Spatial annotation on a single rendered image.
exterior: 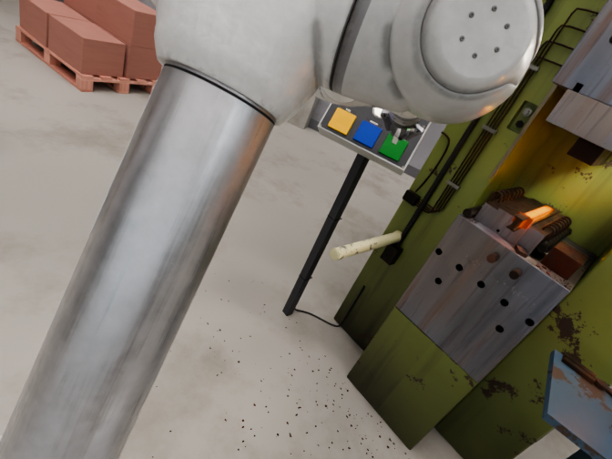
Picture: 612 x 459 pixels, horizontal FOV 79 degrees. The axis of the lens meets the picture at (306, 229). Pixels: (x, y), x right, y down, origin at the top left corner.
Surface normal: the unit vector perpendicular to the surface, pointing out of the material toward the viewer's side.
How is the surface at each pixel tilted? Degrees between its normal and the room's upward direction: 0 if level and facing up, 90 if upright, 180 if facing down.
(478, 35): 82
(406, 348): 90
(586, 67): 90
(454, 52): 78
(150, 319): 73
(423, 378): 90
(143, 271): 67
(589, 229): 90
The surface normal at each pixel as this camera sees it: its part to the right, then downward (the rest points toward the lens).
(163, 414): 0.36, -0.79
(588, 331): -0.69, 0.13
